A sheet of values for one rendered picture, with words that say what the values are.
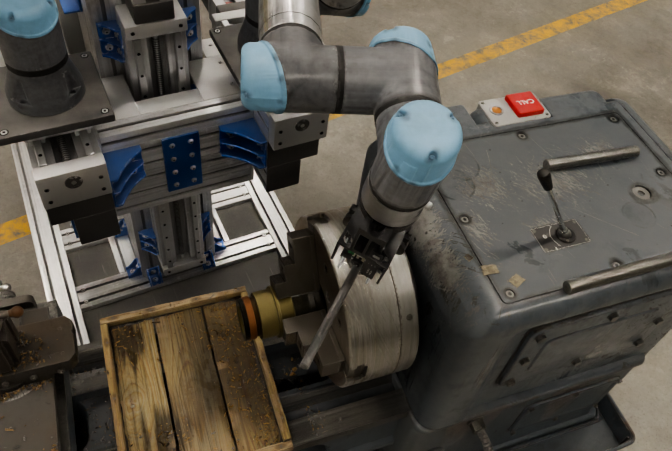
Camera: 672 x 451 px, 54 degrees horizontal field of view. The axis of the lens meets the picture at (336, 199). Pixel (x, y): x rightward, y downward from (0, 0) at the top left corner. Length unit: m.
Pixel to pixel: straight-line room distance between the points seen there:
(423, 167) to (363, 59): 0.14
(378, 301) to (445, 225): 0.18
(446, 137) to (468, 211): 0.51
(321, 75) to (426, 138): 0.14
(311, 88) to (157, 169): 0.95
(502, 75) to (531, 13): 0.68
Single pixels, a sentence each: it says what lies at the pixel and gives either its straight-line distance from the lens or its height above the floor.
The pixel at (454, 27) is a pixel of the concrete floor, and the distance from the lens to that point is 3.90.
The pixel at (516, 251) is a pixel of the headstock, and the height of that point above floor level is 1.25.
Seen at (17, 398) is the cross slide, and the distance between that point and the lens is 1.30.
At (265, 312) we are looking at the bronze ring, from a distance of 1.14.
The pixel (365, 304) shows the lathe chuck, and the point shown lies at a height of 1.20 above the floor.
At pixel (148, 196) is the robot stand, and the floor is 0.85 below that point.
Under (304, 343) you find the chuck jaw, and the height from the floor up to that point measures 1.10.
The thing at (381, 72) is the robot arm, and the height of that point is 1.66.
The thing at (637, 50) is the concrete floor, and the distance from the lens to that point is 4.23.
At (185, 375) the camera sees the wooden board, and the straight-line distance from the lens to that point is 1.35.
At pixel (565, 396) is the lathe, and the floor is 0.79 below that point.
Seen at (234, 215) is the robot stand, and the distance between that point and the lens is 2.43.
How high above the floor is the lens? 2.10
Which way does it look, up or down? 49 degrees down
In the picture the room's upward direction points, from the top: 9 degrees clockwise
